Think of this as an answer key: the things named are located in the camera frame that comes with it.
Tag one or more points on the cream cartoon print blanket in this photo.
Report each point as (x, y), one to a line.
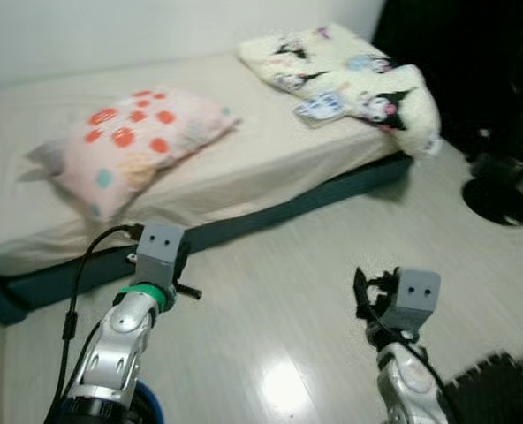
(332, 62)

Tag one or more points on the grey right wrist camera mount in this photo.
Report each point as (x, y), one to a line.
(413, 300)

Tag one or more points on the cream sheeted bed mattress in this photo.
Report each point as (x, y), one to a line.
(244, 168)

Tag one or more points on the blue bin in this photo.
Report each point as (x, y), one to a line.
(151, 406)

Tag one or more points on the black cabinet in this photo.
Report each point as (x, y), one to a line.
(456, 71)

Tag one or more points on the white book with blue letters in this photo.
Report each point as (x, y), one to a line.
(323, 106)

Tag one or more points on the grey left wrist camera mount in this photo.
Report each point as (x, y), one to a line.
(160, 252)

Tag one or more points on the black floor fan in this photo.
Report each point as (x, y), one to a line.
(496, 203)

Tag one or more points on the pink pillow with red spots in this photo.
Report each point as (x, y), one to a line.
(138, 150)

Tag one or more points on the black foam floor mat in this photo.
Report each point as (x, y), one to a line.
(500, 393)

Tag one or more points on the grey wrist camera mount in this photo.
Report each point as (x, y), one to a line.
(160, 252)
(413, 300)

